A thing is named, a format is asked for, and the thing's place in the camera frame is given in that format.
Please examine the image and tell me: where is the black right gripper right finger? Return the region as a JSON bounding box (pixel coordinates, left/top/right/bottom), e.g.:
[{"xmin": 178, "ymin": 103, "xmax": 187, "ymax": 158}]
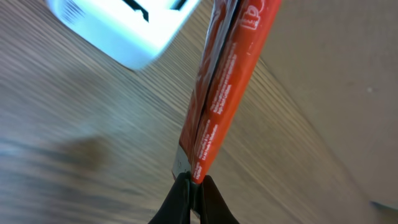
[{"xmin": 200, "ymin": 175, "xmax": 239, "ymax": 224}]

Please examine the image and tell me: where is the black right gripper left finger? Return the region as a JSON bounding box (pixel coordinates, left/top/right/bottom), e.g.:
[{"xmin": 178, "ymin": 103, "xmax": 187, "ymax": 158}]
[{"xmin": 149, "ymin": 172, "xmax": 190, "ymax": 224}]

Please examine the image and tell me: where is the red stick sachet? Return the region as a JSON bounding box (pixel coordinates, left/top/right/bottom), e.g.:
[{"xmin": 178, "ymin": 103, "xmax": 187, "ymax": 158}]
[{"xmin": 172, "ymin": 0, "xmax": 281, "ymax": 184}]

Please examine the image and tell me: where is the white barcode scanner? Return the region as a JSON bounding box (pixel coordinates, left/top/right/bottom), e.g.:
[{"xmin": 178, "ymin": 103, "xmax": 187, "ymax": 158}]
[{"xmin": 45, "ymin": 0, "xmax": 199, "ymax": 70}]

